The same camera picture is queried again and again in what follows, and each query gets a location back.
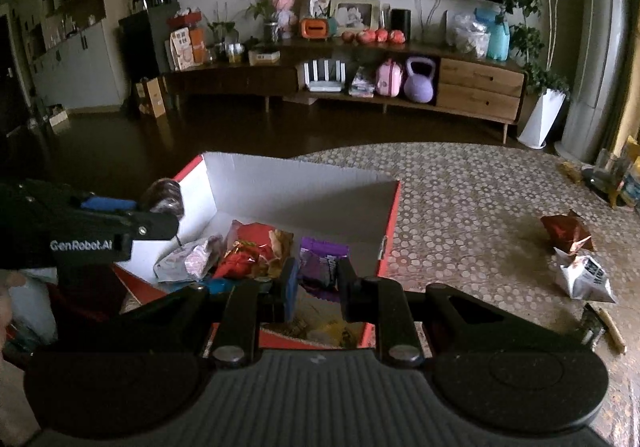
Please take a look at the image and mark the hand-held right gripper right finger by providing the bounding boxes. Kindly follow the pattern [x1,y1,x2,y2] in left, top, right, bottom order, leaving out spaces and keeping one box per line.
[337,258,549,369]

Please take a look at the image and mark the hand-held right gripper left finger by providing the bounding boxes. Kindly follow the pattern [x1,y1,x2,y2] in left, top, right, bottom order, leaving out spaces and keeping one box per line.
[107,257,300,369]

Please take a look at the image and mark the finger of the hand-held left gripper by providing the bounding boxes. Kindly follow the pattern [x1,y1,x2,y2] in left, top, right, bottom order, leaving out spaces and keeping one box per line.
[80,196,139,214]
[75,207,180,242]

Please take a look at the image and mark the round brown snack packet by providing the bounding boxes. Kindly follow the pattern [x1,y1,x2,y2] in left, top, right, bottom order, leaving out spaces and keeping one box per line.
[140,178,186,220]

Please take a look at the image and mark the yellow snack packet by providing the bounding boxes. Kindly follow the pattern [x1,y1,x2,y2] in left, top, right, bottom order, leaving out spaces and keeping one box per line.
[320,319,363,350]

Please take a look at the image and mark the purple snack packet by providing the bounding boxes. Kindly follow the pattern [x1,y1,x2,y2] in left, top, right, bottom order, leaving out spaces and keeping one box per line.
[298,237,349,303]

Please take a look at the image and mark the pale pink snack packet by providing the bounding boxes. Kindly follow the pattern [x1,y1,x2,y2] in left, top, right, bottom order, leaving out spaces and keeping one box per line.
[152,236,224,284]

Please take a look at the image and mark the red snack bag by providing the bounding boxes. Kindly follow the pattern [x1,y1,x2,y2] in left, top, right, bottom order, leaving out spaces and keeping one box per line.
[212,222,296,280]

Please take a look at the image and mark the blue snack packet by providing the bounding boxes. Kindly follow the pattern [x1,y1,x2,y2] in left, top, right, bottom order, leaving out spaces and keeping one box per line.
[165,278,238,297]

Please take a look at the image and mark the red and white cardboard box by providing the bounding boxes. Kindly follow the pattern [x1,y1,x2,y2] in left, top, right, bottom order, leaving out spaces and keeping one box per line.
[112,152,403,352]

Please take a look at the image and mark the brown cardboard box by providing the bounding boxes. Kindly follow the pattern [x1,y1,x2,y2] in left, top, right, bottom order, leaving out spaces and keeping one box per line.
[135,76,168,118]

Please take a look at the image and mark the grey storage cabinets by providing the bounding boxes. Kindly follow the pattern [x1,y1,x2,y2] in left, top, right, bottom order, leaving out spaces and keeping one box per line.
[30,19,126,112]

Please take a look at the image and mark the dark tall cabinet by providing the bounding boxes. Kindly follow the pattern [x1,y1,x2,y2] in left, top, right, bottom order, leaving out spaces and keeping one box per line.
[118,9,181,78]

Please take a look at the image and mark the white printed snack bag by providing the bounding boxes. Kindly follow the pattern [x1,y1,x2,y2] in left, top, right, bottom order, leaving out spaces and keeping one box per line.
[169,28,195,70]

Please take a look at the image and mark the orange snack bag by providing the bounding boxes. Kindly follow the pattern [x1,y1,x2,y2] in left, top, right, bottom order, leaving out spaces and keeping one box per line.
[190,27,208,65]

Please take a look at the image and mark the stack of magazines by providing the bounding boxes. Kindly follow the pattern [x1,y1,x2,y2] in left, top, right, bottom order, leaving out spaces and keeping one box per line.
[348,67,376,98]

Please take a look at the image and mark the white router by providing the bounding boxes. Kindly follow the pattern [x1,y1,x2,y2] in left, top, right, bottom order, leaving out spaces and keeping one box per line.
[298,58,347,92]

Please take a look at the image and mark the pink small case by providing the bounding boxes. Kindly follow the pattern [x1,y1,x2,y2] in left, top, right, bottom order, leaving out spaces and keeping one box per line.
[376,59,405,98]

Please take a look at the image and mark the purple kettlebell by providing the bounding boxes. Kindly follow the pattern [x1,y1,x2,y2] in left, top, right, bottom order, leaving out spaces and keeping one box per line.
[403,57,437,102]

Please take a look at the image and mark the dark red snack packet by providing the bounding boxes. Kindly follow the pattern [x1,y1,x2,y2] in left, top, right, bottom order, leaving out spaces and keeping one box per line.
[541,209,596,253]

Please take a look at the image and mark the white and black snack packet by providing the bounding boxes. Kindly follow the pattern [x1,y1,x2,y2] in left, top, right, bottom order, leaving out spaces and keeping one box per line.
[554,247,617,304]

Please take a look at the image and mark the wooden TV cabinet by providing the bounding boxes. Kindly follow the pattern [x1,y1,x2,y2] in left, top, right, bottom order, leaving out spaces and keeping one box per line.
[162,38,530,144]

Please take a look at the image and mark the small yellow wrapper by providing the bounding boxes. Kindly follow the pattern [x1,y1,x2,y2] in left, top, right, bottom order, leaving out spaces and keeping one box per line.
[560,162,585,186]

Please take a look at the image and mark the pink plush doll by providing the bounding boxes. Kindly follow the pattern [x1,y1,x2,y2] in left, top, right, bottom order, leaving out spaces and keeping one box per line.
[267,0,300,40]

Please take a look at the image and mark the orange tissue box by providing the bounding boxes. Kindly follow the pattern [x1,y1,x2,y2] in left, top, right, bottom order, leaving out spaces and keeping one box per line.
[300,17,337,40]

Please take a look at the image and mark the white planter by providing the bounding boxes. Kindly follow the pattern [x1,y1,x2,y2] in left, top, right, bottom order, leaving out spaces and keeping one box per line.
[517,88,568,149]

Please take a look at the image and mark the wooden stick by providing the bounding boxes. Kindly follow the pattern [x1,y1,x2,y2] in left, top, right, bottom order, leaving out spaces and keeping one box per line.
[597,307,627,354]

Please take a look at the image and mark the dark round dish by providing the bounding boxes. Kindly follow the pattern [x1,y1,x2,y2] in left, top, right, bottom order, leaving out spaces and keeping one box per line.
[582,167,612,192]

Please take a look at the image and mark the black cylinder speaker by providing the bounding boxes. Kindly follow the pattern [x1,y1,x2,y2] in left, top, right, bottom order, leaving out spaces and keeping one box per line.
[390,8,412,42]

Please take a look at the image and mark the clear plastic bag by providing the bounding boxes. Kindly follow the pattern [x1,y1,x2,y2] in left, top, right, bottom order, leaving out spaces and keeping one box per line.
[447,12,492,58]

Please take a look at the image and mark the blue spray bottle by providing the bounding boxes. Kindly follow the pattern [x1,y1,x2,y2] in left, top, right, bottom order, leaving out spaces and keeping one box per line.
[475,8,511,62]

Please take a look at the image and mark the green potted plant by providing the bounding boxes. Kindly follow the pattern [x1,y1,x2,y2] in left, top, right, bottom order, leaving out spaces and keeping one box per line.
[497,0,581,95]

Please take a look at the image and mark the grey tower air conditioner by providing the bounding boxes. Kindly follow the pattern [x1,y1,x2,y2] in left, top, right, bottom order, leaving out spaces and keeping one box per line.
[555,0,631,162]

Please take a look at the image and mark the white photo frame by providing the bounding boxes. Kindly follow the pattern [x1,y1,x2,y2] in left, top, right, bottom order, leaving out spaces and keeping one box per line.
[327,0,382,35]

